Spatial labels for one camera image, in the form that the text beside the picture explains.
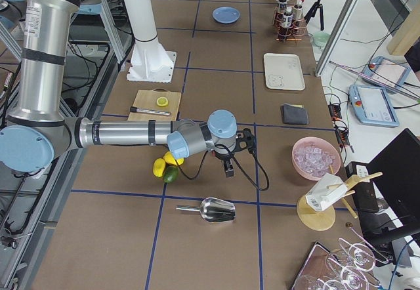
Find steel ice scoop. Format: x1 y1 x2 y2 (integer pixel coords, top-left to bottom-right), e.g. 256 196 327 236
176 197 236 223

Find blue teach pendant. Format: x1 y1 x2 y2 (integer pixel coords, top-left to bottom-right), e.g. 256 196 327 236
348 85 400 127

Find clear glassware tray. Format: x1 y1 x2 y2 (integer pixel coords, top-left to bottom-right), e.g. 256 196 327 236
291 238 389 289

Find grey yellow folded cloth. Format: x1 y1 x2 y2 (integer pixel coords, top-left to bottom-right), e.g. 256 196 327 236
281 104 309 125

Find lemon half slice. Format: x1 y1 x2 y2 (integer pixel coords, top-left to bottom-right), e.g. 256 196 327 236
156 96 169 108

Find white paper carton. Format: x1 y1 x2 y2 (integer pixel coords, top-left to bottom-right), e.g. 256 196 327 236
305 173 347 212

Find dark drink bottle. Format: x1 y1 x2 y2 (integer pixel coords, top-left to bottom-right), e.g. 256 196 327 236
277 0 287 15
281 7 293 29
293 0 303 20

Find green mug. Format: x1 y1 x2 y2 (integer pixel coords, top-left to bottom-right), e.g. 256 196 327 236
311 31 330 49

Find green lime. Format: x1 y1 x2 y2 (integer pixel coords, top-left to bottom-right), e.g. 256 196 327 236
162 165 179 184

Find black monitor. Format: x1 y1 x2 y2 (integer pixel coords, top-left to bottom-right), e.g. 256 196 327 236
367 128 419 246

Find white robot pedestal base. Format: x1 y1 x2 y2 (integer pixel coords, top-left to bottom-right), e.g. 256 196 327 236
124 0 177 83

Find wooden cutting board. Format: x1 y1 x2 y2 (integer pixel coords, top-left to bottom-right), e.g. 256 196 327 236
128 90 182 121

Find blue plate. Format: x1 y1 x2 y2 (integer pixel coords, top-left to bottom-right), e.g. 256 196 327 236
212 7 240 24

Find cream bear tray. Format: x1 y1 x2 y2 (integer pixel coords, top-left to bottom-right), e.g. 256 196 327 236
263 53 305 91

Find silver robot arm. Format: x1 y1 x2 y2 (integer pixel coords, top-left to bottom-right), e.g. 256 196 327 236
1 0 256 175

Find copper wire bottle rack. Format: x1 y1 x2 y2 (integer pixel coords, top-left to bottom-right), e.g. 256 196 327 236
273 7 308 41

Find yellow lemon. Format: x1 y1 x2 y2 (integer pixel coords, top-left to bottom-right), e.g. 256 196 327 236
163 151 184 166
152 158 166 178

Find wooden cup stand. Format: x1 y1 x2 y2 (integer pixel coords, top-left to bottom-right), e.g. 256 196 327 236
297 172 383 231

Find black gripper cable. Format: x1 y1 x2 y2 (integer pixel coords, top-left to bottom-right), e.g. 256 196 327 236
178 138 272 192

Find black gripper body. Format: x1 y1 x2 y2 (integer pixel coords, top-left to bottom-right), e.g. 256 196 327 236
213 128 255 161

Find pink bowl of ice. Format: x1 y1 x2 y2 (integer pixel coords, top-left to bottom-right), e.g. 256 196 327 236
291 137 341 180

